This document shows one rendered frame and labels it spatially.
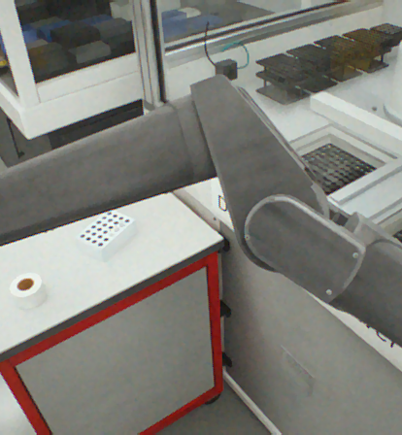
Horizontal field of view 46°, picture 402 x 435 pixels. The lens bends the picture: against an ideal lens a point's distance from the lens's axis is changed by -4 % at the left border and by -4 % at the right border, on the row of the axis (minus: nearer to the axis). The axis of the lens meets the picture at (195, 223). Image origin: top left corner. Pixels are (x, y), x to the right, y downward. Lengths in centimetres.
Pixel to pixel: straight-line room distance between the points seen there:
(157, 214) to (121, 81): 58
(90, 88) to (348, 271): 140
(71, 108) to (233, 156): 134
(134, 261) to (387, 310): 85
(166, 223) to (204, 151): 90
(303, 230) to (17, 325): 85
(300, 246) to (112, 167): 14
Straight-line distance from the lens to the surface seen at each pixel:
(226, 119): 30
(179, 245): 114
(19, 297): 107
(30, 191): 37
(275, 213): 28
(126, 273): 110
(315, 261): 29
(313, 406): 131
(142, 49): 123
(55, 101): 159
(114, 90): 166
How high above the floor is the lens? 152
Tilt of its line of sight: 40 degrees down
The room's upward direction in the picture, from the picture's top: 5 degrees counter-clockwise
